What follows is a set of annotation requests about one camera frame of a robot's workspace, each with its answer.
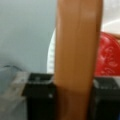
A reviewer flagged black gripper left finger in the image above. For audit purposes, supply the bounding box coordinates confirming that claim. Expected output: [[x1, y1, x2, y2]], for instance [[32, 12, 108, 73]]
[[22, 73, 55, 120]]

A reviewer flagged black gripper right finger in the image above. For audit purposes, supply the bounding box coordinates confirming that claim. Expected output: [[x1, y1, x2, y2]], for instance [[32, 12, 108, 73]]
[[89, 77, 120, 120]]

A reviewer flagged red tomato slice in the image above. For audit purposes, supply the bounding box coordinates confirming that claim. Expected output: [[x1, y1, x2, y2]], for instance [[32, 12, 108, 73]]
[[95, 32, 120, 76]]

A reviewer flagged white round plate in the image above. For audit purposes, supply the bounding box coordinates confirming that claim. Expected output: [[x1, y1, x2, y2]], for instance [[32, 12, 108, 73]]
[[45, 18, 120, 76]]

